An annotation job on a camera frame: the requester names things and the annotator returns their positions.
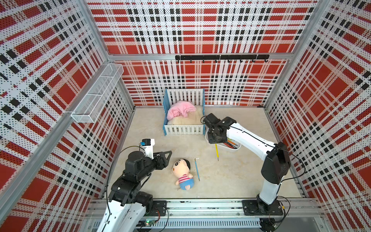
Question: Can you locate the yellow hex key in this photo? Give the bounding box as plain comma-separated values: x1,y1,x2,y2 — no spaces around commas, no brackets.
215,144,219,161

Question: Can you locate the pink cloth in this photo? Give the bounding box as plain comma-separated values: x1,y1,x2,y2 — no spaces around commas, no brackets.
167,101,197,120

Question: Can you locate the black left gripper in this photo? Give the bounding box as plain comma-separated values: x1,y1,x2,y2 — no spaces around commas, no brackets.
137,150,172,180

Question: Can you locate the cartoon boy plush doll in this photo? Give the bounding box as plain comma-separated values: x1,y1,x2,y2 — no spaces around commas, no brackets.
172,159,195,190

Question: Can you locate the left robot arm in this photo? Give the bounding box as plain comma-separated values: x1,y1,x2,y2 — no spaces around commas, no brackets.
97,151,172,232

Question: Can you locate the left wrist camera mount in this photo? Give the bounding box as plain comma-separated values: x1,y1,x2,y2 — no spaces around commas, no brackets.
141,139,155,160

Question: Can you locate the black hook rail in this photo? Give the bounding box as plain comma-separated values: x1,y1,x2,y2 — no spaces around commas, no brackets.
175,54,270,61

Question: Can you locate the white and blue toy crib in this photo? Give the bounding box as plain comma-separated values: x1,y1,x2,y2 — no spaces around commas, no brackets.
163,89,205,135

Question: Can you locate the cream fluffy mattress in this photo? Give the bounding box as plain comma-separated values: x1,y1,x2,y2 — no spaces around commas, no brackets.
167,105,204,125

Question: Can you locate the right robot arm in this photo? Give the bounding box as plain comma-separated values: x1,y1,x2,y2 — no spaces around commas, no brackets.
201,113,291,206

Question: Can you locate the light blue hex key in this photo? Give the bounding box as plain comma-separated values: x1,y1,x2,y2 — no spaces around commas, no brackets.
194,158,201,182

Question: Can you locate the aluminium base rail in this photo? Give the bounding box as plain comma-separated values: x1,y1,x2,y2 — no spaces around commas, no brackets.
81,197,329,232

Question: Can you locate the white wire mesh basket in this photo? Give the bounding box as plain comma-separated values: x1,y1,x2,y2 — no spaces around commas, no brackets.
71,63,123,123

